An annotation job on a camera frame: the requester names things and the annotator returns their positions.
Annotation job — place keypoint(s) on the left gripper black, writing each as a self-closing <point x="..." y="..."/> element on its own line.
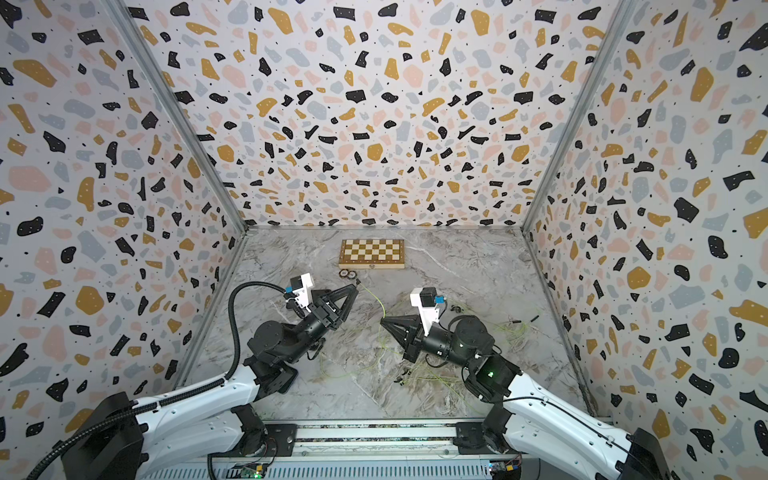
<point x="323" y="316"/>

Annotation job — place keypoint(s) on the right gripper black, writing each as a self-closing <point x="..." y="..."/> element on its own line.
<point x="411" y="341"/>

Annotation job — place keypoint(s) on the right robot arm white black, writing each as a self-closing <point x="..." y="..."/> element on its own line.
<point x="526" y="417"/>

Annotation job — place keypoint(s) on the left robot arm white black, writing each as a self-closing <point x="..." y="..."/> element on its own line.
<point x="128" y="438"/>

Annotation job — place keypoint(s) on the wooden chessboard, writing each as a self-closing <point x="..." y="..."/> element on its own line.
<point x="372" y="254"/>

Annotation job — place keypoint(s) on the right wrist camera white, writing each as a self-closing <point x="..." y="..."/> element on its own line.
<point x="428" y="302"/>

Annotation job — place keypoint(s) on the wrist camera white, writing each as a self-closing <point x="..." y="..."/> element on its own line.
<point x="428" y="302"/>
<point x="298" y="294"/>

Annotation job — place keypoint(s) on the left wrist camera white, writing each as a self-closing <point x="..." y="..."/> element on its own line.
<point x="298" y="294"/>

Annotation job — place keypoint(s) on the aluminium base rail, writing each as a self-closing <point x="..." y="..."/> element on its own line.
<point x="385" y="449"/>

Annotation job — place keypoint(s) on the left aluminium corner post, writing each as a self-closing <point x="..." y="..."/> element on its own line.
<point x="120" y="16"/>

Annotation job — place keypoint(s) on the aluminium corner post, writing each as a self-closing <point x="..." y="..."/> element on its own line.
<point x="120" y="16"/>
<point x="616" y="27"/>

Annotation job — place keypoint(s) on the right aluminium corner post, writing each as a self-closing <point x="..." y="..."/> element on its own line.
<point x="616" y="27"/>

